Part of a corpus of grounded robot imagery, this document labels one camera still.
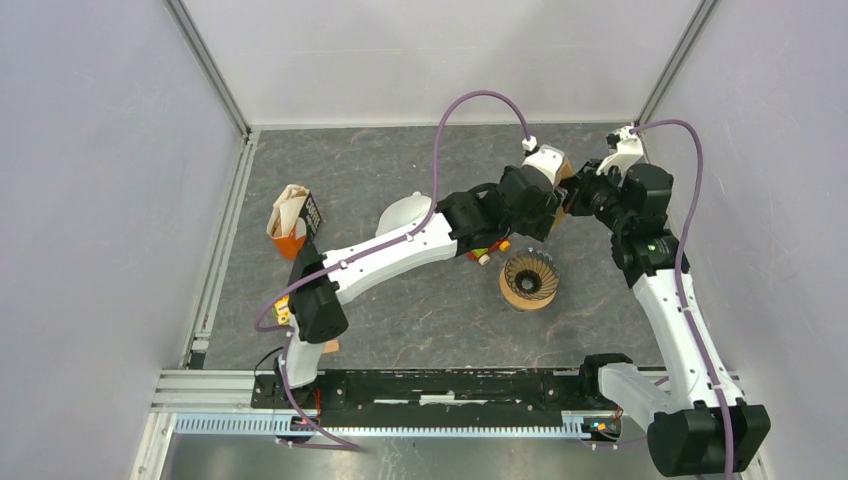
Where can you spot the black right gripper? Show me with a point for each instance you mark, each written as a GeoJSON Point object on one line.
{"type": "Point", "coordinates": [577, 187]}

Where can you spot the brown paper coffee filter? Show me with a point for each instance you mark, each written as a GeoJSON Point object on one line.
{"type": "Point", "coordinates": [564, 173]}

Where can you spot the grey ribbed coffee dripper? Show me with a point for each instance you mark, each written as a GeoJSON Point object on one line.
{"type": "Point", "coordinates": [532, 275]}

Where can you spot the white paper coffee filter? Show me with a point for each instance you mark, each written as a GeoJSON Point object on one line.
{"type": "Point", "coordinates": [403, 212]}

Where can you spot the orange black coffee filter box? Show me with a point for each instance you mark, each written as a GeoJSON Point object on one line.
{"type": "Point", "coordinates": [294, 221]}

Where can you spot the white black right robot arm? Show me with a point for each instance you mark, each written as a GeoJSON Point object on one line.
{"type": "Point", "coordinates": [701, 422]}

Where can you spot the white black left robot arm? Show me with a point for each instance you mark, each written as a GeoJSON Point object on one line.
{"type": "Point", "coordinates": [525, 201]}

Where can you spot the red toy brick car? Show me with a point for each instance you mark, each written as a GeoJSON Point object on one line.
{"type": "Point", "coordinates": [482, 256]}

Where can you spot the small wooden rectangular block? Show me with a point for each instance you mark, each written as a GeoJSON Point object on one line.
{"type": "Point", "coordinates": [331, 347]}

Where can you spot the yellow green toy cube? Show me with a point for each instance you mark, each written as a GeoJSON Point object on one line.
{"type": "Point", "coordinates": [282, 312]}

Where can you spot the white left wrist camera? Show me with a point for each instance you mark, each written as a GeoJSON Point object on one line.
{"type": "Point", "coordinates": [544, 158]}

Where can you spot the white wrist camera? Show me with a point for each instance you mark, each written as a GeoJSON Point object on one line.
{"type": "Point", "coordinates": [626, 149]}
{"type": "Point", "coordinates": [544, 158]}

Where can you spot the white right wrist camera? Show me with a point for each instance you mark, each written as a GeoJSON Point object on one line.
{"type": "Point", "coordinates": [626, 149]}

